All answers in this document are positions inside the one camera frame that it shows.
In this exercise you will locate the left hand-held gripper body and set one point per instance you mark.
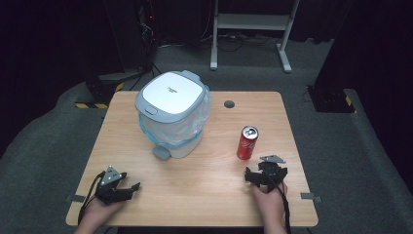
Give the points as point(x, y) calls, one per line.
point(108, 190)

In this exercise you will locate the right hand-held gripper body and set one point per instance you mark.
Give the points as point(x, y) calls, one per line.
point(271, 171)

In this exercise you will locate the red soda can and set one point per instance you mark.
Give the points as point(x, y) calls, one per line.
point(247, 144)

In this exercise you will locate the white pedal trash bin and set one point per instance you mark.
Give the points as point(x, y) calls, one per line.
point(172, 97)

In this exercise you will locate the person's left hand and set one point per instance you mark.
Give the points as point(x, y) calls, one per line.
point(99, 211)

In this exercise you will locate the person's right hand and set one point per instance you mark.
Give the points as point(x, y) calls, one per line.
point(269, 204)

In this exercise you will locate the clear plastic bin liner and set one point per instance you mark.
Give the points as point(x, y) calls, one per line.
point(195, 125)

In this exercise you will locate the black computer tower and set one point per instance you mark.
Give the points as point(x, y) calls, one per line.
point(133, 35)

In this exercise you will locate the white metal stand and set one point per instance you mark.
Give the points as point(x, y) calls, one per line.
point(251, 22)

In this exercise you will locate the grey table bracket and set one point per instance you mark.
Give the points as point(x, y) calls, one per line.
point(310, 196)
point(76, 198)

